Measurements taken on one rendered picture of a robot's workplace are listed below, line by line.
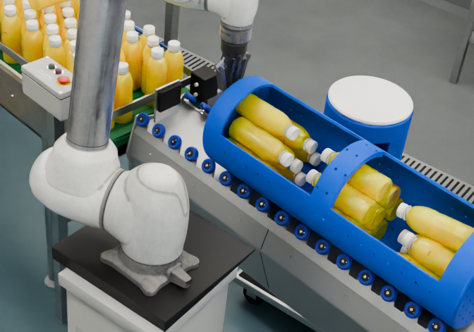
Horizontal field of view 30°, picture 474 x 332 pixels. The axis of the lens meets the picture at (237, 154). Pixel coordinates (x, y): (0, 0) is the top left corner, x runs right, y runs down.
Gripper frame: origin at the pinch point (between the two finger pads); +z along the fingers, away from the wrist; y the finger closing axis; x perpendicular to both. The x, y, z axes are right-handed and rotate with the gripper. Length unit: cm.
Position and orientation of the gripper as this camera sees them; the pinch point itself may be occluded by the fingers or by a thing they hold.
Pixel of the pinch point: (228, 98)
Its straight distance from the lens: 258.0
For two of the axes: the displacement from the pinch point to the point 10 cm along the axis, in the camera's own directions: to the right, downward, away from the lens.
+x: 7.1, 4.8, -5.2
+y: -7.0, 3.8, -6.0
